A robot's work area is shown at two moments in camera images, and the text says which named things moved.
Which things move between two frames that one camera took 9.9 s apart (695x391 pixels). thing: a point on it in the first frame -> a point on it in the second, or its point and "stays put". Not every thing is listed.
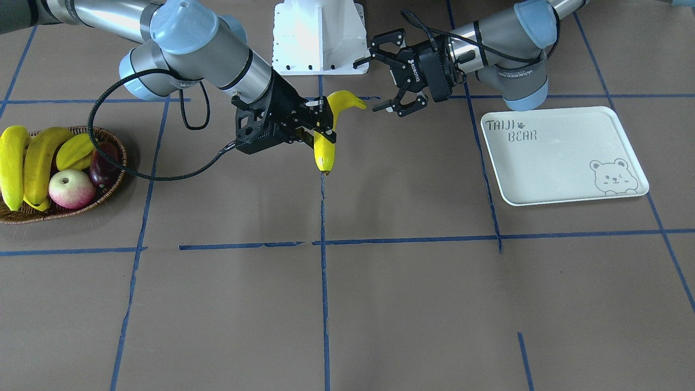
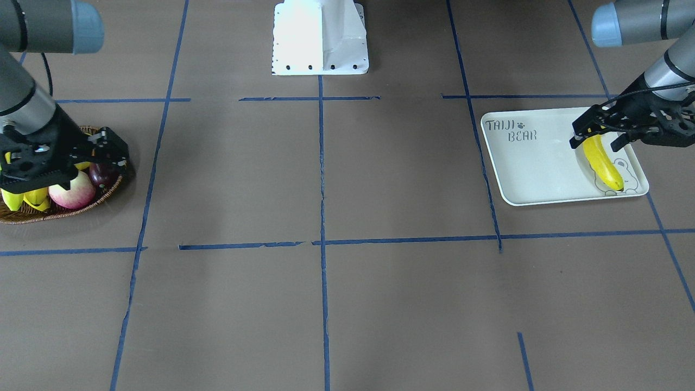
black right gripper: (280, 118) -> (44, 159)
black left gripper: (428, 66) -> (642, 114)
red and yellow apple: (71, 189) stays put
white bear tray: (550, 155) stays put
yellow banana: (324, 150) -> (598, 156)
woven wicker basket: (25, 216) stays put
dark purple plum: (102, 170) stays put
